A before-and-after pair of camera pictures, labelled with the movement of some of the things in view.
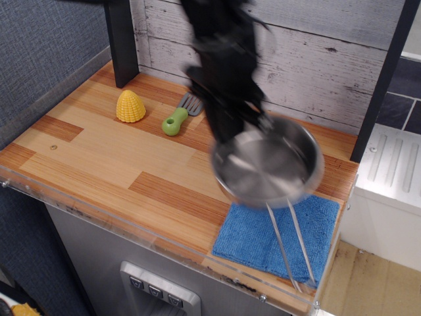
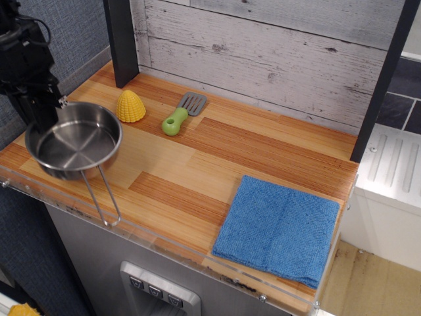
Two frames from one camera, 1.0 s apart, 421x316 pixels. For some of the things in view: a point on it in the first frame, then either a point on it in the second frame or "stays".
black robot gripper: (228, 74) to (25, 63)
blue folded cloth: (247, 237) stays
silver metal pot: (270, 166) to (87, 138)
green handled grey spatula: (190, 104) stays
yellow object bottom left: (24, 309) stays
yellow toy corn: (129, 107) stays
